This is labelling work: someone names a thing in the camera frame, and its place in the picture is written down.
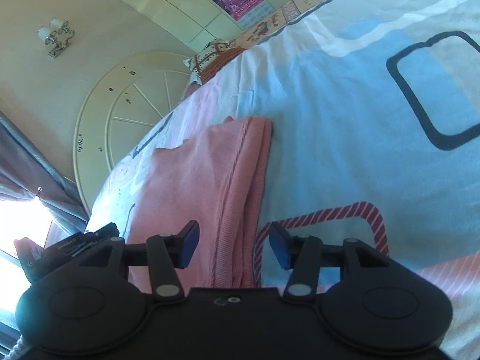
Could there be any pink long-sleeve sweater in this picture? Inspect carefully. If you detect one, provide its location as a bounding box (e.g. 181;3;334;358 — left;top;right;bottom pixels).
127;117;272;289

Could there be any blue grey curtain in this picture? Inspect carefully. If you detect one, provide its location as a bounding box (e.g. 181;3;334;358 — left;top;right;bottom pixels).
1;114;89;234

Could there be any cream round headboard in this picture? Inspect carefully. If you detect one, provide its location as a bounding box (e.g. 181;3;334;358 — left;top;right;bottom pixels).
73;50;191;213

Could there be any patterned pastel bed sheet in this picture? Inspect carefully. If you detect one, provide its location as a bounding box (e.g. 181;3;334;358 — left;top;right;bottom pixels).
87;0;479;359

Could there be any patterned pillow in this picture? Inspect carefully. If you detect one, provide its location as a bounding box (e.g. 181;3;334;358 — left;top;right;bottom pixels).
183;39;238;85

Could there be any floral beige bed cover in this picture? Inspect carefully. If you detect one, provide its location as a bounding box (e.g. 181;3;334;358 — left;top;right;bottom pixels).
230;0;331;49

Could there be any twin-shade wall lamp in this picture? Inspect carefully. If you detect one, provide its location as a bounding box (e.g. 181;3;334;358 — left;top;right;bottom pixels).
37;17;76;59

